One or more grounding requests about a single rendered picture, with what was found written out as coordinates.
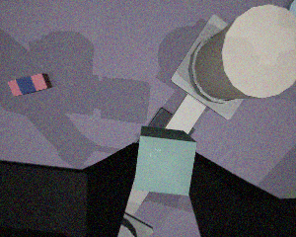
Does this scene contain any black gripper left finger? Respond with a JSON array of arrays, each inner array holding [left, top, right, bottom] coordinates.
[[0, 142, 139, 237]]

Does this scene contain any grey balance scale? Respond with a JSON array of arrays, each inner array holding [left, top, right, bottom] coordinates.
[[117, 14, 244, 237]]

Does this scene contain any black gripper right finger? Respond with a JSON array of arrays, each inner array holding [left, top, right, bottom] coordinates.
[[188, 152, 296, 237]]

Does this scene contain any pale teal cube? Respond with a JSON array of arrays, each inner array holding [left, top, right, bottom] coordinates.
[[134, 126, 197, 196]]

